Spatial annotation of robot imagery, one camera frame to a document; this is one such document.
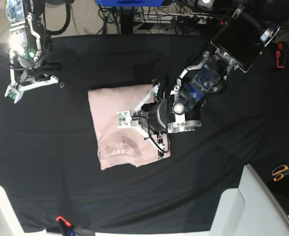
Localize white bin left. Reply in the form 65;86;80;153
0;186;47;236

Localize pink T-shirt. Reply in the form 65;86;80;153
88;84;159;171

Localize blue box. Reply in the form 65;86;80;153
96;0;163;7

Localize orange handled scissors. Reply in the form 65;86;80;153
271;165;289;182

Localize white power strip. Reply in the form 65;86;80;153
133;12;209;25

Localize red and black clamp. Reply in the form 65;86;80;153
276;41;289;68

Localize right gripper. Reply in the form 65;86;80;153
23;62;64;88

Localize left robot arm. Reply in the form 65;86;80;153
133;0;289;158

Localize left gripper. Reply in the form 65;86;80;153
138;74;169;160

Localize orange blue clamp bottom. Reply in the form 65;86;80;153
55;215;76;236

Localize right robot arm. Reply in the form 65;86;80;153
6;0;74;89

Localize black table cloth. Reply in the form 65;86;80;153
0;34;289;234

